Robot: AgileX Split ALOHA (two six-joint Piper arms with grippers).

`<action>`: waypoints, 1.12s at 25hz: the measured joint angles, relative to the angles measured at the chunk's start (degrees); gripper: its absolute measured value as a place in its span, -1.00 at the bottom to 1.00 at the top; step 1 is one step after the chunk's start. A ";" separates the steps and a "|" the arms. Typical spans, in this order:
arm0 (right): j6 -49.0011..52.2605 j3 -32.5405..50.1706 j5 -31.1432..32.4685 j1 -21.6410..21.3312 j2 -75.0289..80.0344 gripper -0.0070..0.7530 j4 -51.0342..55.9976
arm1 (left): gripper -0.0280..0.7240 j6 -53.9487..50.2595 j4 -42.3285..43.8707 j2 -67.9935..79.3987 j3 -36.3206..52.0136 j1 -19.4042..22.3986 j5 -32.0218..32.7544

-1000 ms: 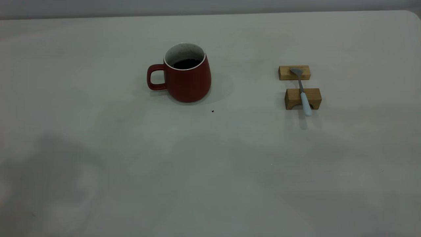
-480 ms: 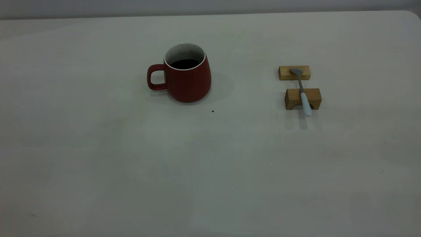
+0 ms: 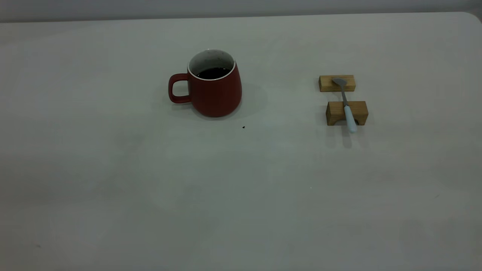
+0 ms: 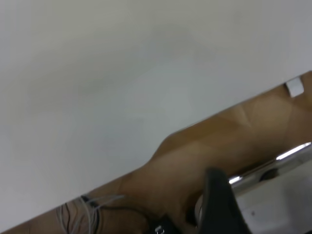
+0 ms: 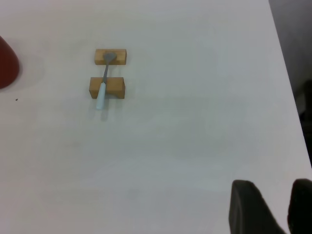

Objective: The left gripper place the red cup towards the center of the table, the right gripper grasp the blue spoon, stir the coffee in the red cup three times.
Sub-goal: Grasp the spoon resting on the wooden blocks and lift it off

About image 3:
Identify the dark red ceramic mug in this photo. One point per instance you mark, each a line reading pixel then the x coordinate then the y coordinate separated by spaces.
pixel 216 96

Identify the arched wooden block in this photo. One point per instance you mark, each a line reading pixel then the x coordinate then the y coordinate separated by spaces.
pixel 335 111

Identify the flat rectangular wooden block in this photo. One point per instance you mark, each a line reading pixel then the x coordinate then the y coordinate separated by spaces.
pixel 325 84

